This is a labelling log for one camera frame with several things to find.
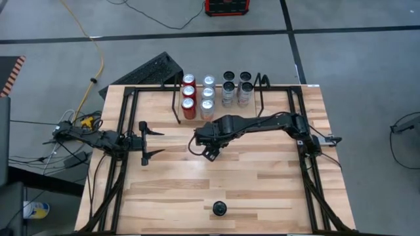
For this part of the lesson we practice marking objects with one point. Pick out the black perforated metal panel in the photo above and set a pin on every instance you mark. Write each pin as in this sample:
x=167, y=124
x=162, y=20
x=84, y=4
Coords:
x=147, y=70

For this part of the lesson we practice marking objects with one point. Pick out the red Coca-Cola can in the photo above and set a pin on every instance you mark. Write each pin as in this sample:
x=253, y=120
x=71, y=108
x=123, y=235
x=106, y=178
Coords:
x=188, y=91
x=188, y=108
x=188, y=78

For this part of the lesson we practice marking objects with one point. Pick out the grey cabinet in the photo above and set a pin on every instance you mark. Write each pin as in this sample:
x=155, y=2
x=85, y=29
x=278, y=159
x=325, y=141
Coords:
x=4, y=141

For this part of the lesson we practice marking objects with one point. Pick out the white red-band Celsius can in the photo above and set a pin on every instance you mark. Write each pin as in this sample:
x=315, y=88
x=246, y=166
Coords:
x=245, y=95
x=219, y=208

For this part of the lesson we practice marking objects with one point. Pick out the white metal bracket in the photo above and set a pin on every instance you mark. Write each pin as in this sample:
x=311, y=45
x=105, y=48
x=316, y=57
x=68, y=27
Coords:
x=299, y=143

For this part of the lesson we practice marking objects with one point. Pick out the white blue Celsius can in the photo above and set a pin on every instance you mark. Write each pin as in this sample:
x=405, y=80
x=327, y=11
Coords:
x=245, y=76

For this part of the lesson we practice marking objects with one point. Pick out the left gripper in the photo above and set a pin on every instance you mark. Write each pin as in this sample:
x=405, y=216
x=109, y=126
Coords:
x=134, y=143

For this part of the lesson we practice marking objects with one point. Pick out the white yellow blue container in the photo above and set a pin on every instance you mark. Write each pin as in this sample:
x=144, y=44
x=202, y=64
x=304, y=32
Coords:
x=36, y=210

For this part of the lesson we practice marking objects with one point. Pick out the wooden shelf with black frame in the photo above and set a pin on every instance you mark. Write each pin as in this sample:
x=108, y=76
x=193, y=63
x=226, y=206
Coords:
x=175, y=111

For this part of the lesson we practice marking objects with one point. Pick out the black mat with orange stripes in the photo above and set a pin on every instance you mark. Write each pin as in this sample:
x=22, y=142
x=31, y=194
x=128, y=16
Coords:
x=8, y=70

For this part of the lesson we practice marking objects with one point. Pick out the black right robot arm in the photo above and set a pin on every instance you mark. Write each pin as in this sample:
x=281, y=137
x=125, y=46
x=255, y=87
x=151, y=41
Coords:
x=262, y=123

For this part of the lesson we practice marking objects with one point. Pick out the black power adapter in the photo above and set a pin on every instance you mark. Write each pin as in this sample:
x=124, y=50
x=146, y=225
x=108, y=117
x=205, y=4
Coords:
x=76, y=161

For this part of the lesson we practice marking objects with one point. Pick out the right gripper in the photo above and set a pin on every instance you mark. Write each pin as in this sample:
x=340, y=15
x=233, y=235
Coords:
x=211, y=132

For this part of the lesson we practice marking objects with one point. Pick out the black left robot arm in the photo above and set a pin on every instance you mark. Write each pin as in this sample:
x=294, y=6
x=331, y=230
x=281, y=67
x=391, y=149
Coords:
x=95, y=137

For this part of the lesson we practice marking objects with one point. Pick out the raspberry lime Spindrift can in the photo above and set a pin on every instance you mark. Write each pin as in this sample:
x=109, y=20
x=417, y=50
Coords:
x=207, y=92

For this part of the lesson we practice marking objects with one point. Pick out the grey stand leg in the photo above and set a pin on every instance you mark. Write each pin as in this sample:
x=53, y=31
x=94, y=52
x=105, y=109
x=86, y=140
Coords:
x=407, y=126

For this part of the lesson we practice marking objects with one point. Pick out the red black equipment case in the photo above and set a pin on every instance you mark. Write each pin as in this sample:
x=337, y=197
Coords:
x=226, y=6

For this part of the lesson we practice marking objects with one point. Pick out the black aluminium table frame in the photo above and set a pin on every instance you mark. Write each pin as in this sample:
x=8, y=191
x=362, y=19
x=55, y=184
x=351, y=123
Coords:
x=307, y=183

